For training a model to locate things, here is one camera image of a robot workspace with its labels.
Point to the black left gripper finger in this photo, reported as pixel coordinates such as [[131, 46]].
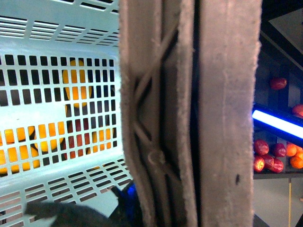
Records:
[[71, 215]]

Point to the teal plastic shopping basket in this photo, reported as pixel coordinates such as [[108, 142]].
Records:
[[60, 120]]

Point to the brown basket handle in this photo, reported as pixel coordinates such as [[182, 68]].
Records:
[[156, 65], [228, 54]]

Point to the blue white light bar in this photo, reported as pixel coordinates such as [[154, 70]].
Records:
[[279, 123]]

